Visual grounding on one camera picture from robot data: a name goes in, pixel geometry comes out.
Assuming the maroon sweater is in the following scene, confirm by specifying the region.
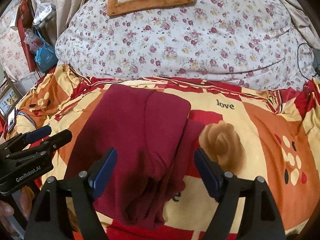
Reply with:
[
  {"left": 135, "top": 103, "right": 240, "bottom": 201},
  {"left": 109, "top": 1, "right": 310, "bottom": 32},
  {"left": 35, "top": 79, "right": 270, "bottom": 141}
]
[{"left": 65, "top": 84, "right": 204, "bottom": 230}]

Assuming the person's left hand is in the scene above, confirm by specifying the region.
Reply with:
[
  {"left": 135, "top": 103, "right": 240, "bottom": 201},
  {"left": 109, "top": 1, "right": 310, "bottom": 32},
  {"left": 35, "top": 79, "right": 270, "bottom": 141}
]
[{"left": 1, "top": 186, "right": 35, "bottom": 237}]

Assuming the blue plastic bag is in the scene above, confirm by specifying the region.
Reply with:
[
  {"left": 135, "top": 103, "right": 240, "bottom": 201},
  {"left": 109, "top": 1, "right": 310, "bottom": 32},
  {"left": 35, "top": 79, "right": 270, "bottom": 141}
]
[{"left": 35, "top": 30, "right": 58, "bottom": 73}]

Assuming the red orange cream blanket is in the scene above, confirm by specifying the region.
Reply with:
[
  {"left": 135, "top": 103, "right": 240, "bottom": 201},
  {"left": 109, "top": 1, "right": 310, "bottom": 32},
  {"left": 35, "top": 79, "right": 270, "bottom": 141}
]
[{"left": 4, "top": 64, "right": 319, "bottom": 236}]

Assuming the red wooden chair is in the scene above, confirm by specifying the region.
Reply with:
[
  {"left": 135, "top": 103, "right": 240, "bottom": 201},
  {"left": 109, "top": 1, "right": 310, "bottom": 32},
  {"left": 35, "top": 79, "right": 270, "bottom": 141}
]
[{"left": 17, "top": 0, "right": 37, "bottom": 72}]

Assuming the white floral quilt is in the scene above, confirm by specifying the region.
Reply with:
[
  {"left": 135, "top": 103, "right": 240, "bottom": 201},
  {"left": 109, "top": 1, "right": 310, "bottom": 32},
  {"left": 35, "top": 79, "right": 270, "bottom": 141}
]
[{"left": 55, "top": 0, "right": 315, "bottom": 90}]

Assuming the beige cloth at right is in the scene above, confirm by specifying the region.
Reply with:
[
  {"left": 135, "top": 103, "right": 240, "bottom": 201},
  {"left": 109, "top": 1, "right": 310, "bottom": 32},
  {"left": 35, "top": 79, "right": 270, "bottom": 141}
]
[{"left": 280, "top": 0, "right": 319, "bottom": 50}]

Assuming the black charging cable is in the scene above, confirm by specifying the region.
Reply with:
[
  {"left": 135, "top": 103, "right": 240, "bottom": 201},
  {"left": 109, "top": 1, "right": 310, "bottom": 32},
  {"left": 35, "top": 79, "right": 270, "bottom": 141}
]
[{"left": 297, "top": 42, "right": 320, "bottom": 82}]

